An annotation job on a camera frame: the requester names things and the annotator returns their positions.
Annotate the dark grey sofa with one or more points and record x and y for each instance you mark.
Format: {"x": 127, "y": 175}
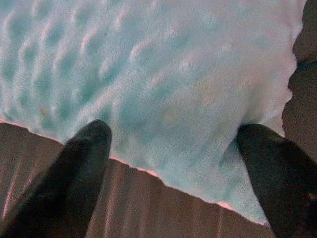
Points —
{"x": 148, "y": 205}

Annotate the teal fluffy dotted pillow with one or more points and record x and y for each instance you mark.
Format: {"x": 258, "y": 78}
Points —
{"x": 161, "y": 74}

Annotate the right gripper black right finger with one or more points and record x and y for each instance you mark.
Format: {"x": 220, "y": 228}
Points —
{"x": 282, "y": 183}

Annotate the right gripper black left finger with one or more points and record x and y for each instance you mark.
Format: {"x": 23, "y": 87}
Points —
{"x": 67, "y": 186}

